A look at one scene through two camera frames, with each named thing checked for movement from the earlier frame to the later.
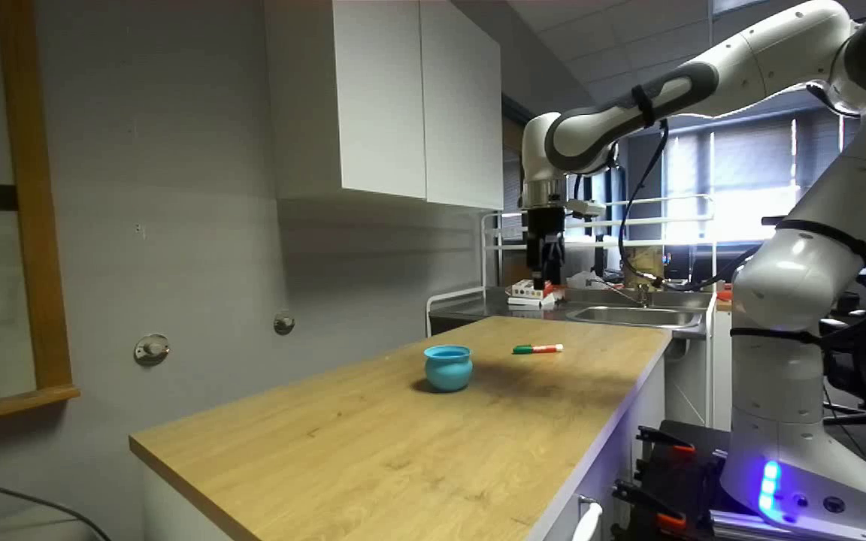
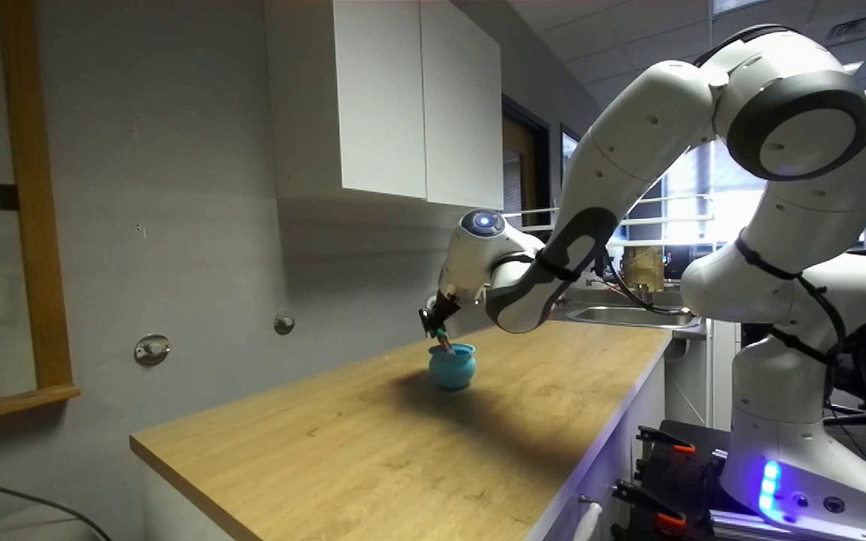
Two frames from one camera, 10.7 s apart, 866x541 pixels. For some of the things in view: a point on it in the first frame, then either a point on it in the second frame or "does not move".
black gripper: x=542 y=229 -> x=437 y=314
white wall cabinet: x=420 y=96 does not move
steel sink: x=636 y=307 does not move
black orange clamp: x=678 y=483 does not move
